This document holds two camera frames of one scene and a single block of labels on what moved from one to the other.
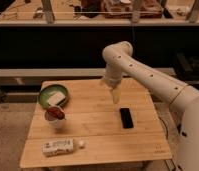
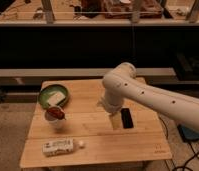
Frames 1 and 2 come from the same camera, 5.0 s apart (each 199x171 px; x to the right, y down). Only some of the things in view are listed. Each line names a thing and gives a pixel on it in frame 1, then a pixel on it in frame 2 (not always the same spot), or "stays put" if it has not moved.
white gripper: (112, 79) to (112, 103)
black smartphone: (126, 118) stays put
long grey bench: (35, 76) stays put
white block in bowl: (56, 98) stays put
